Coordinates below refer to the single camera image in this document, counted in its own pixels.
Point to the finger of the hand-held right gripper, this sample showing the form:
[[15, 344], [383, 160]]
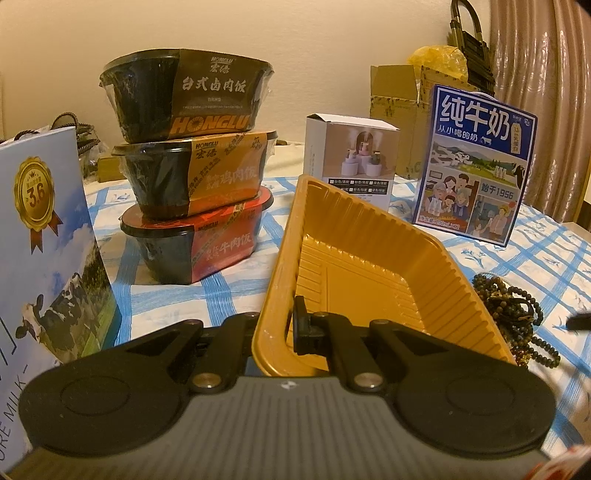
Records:
[[579, 321]]

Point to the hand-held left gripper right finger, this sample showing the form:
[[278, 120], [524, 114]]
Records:
[[300, 328]]

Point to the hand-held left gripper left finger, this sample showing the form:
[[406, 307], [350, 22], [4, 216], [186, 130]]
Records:
[[240, 333]]

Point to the golden plastic tray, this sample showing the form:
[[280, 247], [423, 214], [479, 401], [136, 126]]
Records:
[[369, 258]]

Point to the blue checked tablecloth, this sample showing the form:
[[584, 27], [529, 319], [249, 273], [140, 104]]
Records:
[[194, 300]]

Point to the black bowl with red label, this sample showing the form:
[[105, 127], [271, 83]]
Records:
[[221, 244]]

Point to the black bowl with orange label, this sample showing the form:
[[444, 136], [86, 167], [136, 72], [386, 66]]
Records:
[[221, 175]]

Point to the blue cartoon milk carton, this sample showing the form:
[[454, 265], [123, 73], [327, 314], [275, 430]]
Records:
[[475, 175]]

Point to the small white product box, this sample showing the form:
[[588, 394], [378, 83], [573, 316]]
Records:
[[355, 157]]

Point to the light blue cow milk carton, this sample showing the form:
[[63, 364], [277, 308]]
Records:
[[46, 258]]

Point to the small brown box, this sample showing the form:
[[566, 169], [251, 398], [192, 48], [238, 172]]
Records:
[[111, 168]]

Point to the beige curtain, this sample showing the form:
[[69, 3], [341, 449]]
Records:
[[540, 92]]

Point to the open cardboard box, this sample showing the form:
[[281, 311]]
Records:
[[392, 106]]

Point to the black bowl with brown label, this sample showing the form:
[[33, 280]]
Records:
[[207, 92]]

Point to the dark metal folding stool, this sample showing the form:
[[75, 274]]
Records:
[[475, 50]]

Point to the yellow plastic bag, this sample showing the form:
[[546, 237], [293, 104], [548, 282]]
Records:
[[438, 57]]

